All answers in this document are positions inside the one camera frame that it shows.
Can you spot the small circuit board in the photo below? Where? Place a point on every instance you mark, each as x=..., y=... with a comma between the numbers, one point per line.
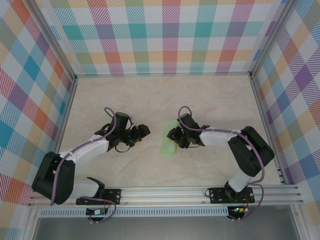
x=96, y=212
x=238, y=209

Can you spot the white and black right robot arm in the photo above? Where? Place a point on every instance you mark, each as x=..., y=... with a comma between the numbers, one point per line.
x=217, y=138

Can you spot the small right circuit board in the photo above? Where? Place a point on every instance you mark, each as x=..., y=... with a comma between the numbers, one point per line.
x=238, y=209

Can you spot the aluminium side rail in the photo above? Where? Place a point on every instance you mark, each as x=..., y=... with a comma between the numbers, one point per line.
x=66, y=112
x=265, y=125

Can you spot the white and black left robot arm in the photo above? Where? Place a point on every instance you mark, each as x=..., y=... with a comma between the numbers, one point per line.
x=92, y=148

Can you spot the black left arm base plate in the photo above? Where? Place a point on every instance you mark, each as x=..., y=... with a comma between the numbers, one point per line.
x=113, y=196

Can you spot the aluminium frame post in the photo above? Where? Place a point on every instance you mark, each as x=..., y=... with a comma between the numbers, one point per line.
x=53, y=42
x=271, y=37

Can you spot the small left circuit board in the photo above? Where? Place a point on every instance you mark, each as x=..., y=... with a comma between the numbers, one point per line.
x=96, y=212

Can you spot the aluminium back rail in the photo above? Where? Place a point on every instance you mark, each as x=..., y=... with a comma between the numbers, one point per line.
x=162, y=74

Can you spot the long aluminium base rail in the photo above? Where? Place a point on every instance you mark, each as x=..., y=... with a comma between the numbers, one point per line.
x=162, y=195

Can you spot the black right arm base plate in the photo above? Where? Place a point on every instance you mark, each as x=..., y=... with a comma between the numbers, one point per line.
x=215, y=197

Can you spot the light green paper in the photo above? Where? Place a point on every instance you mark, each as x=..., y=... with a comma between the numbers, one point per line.
x=167, y=148

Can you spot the grey metal panel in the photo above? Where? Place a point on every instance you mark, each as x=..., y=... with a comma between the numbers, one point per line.
x=162, y=228

